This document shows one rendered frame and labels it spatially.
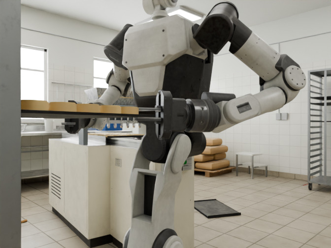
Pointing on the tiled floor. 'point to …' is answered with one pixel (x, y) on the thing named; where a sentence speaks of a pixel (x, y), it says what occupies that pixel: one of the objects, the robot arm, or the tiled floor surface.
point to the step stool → (250, 163)
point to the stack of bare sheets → (214, 208)
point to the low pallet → (214, 171)
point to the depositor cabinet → (81, 188)
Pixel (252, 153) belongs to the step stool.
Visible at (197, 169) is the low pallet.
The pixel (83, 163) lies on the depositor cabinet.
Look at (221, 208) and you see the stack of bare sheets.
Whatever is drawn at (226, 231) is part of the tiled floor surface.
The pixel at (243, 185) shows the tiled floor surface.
